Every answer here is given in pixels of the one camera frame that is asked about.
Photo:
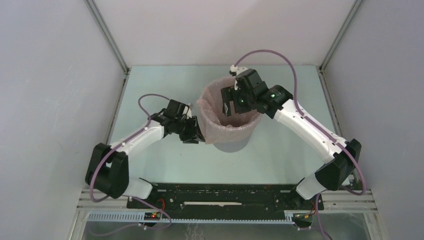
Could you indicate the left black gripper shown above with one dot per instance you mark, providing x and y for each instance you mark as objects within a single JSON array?
[{"x": 194, "y": 134}]

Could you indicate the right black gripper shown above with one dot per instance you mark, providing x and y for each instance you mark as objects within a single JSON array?
[{"x": 230, "y": 93}]

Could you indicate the pink plastic trash bag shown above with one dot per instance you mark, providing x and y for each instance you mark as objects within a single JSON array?
[{"x": 215, "y": 122}]

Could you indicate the grey trash bin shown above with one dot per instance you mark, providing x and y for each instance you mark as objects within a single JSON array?
[{"x": 228, "y": 145}]

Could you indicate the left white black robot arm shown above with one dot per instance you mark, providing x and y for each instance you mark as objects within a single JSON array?
[{"x": 109, "y": 167}]

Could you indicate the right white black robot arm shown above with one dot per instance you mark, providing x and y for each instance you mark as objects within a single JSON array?
[{"x": 340, "y": 157}]

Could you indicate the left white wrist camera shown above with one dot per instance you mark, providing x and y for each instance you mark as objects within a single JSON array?
[{"x": 189, "y": 109}]

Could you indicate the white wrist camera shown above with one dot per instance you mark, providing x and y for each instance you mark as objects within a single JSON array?
[
  {"x": 189, "y": 109},
  {"x": 235, "y": 71}
]

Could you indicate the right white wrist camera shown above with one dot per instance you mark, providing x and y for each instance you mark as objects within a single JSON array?
[{"x": 235, "y": 71}]

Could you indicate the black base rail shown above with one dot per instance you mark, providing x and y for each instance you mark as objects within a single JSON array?
[{"x": 229, "y": 201}]

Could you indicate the white cable duct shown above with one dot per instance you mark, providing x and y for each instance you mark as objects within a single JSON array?
[{"x": 148, "y": 217}]

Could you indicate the left metal corner post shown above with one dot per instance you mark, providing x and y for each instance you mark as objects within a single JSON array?
[{"x": 105, "y": 31}]

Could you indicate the metal corner post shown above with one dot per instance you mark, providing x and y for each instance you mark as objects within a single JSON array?
[
  {"x": 355, "y": 8},
  {"x": 105, "y": 31}
]

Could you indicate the right metal corner post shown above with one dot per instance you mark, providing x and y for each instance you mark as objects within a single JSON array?
[{"x": 355, "y": 8}]

